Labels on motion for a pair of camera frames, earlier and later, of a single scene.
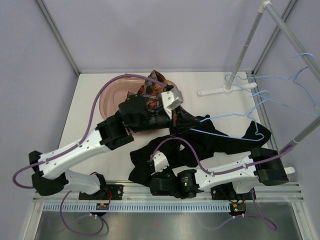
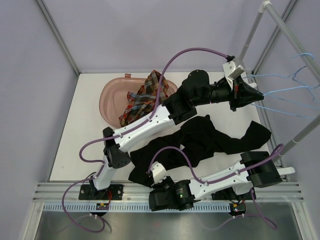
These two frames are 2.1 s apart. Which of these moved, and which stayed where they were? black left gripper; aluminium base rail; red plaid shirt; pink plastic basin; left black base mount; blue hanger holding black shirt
Moved: black left gripper; blue hanger holding black shirt
Stayed: left black base mount; aluminium base rail; pink plastic basin; red plaid shirt
